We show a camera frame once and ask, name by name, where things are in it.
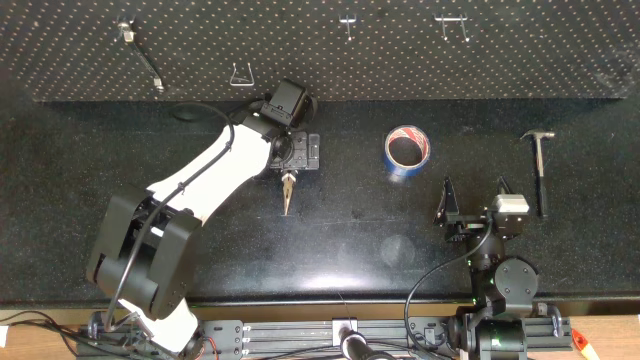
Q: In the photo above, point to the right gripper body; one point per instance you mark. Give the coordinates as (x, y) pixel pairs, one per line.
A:
(465, 226)

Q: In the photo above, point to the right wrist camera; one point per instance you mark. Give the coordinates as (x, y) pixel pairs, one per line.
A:
(510, 205)

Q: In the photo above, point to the hammer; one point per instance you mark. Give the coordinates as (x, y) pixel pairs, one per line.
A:
(540, 170)

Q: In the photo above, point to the orange and white object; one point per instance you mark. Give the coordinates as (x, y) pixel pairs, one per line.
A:
(580, 342)

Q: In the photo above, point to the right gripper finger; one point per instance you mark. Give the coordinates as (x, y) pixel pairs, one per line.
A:
(447, 202)
(503, 186)

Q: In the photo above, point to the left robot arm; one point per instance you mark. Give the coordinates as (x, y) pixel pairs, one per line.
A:
(225, 170)

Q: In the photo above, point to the black pegboard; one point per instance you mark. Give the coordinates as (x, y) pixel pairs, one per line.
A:
(400, 60)

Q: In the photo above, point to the mounting rail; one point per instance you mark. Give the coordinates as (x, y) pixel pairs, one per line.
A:
(290, 335)

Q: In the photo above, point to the roll of blue tape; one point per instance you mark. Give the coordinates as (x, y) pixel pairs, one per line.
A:
(400, 170)

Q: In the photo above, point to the wrench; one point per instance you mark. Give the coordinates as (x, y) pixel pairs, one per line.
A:
(145, 62)

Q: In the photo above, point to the black and white pliers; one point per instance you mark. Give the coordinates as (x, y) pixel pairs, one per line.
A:
(287, 195)

